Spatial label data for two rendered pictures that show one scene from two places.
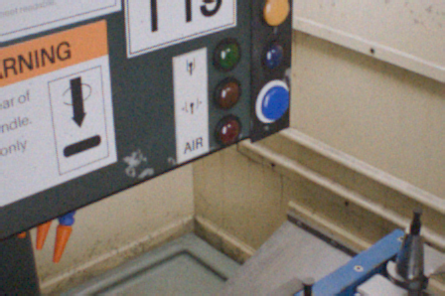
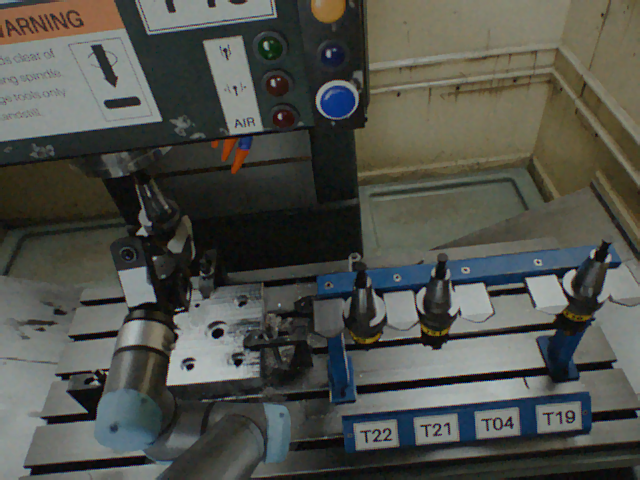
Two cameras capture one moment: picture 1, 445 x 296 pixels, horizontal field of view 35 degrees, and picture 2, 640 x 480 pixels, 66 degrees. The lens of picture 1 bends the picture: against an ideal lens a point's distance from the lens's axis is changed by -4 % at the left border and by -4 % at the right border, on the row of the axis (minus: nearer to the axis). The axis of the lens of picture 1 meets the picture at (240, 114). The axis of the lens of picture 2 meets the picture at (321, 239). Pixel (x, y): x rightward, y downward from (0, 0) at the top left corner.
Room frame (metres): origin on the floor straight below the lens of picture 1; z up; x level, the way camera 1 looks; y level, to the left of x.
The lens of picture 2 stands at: (0.27, -0.27, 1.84)
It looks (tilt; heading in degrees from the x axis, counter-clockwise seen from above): 47 degrees down; 46
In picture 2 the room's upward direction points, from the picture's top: 9 degrees counter-clockwise
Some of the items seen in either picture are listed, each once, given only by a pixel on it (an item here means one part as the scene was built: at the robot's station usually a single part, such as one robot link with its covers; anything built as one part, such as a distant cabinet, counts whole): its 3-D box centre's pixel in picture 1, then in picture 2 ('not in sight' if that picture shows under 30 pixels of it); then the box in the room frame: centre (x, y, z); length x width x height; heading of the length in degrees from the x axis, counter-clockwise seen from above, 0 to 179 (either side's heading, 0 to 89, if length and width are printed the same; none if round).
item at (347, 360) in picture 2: not in sight; (335, 342); (0.60, 0.08, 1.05); 0.10 x 0.05 x 0.30; 42
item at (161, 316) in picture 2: not in sight; (157, 299); (0.41, 0.25, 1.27); 0.12 x 0.08 x 0.09; 42
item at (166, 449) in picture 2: not in sight; (173, 428); (0.30, 0.13, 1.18); 0.11 x 0.08 x 0.11; 124
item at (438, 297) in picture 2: not in sight; (439, 287); (0.67, -0.08, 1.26); 0.04 x 0.04 x 0.07
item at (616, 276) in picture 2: (429, 259); (621, 286); (0.85, -0.28, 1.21); 0.07 x 0.05 x 0.01; 42
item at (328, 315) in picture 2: not in sight; (329, 318); (0.56, 0.04, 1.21); 0.07 x 0.05 x 0.01; 42
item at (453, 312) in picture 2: not in sight; (437, 306); (0.67, -0.08, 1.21); 0.06 x 0.06 x 0.03
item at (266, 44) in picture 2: (228, 56); (270, 47); (0.52, 0.01, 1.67); 0.02 x 0.01 x 0.02; 132
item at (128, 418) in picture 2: not in sight; (134, 399); (0.29, 0.14, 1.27); 0.11 x 0.08 x 0.09; 42
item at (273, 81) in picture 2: (228, 94); (277, 85); (0.52, 0.01, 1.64); 0.02 x 0.01 x 0.02; 132
